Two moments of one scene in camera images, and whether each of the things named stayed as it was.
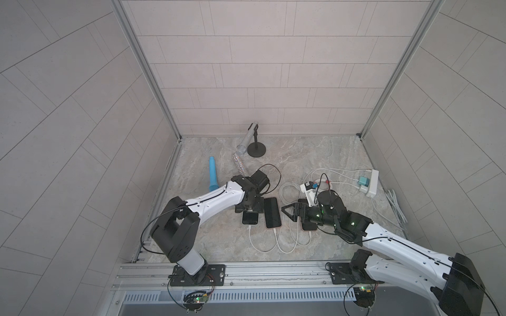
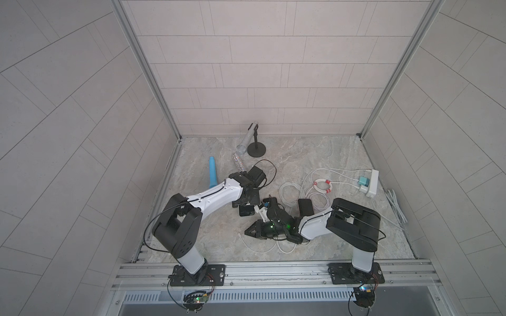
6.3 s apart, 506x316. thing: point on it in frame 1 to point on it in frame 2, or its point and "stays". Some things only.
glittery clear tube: (239, 164) stays
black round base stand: (256, 149) stays
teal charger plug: (364, 181) stays
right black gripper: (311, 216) to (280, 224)
